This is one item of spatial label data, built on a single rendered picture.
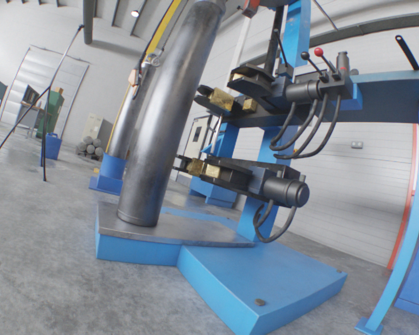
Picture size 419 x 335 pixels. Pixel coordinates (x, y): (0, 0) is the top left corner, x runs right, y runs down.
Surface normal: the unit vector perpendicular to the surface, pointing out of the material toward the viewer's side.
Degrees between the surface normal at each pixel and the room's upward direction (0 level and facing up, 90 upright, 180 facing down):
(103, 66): 90
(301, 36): 90
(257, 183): 90
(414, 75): 90
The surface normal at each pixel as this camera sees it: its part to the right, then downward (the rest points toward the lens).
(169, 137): 0.64, 0.15
